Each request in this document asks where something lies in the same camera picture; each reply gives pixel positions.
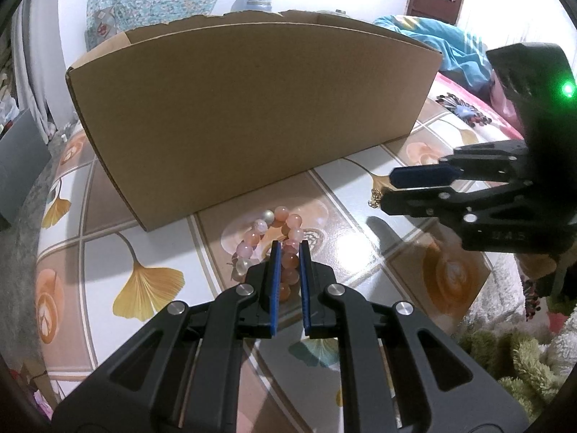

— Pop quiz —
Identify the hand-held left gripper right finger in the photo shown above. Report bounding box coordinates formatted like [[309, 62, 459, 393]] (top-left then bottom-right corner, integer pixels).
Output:
[[300, 240, 530, 433]]

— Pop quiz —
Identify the blue patterned blanket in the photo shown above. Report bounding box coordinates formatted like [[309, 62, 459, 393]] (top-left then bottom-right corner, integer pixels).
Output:
[[374, 14, 497, 88]]

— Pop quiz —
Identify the pink bead bracelet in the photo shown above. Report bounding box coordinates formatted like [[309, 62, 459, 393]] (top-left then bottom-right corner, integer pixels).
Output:
[[230, 205, 307, 303]]

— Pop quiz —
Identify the white and green fluffy robe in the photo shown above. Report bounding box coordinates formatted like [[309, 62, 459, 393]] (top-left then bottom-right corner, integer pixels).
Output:
[[453, 253, 577, 420]]

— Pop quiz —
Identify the white curtain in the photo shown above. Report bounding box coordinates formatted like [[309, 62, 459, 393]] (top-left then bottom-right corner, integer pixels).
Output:
[[11, 0, 61, 140]]

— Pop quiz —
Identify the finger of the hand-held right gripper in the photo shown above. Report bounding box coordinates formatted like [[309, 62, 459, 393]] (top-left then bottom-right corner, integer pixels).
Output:
[[381, 180, 537, 236], [390, 140, 533, 191]]

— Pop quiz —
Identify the brown cardboard box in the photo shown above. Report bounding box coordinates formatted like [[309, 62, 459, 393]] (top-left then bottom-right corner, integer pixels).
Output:
[[65, 9, 443, 233]]

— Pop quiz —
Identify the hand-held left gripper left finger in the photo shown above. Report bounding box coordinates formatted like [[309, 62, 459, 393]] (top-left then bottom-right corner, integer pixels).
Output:
[[52, 240, 284, 433]]

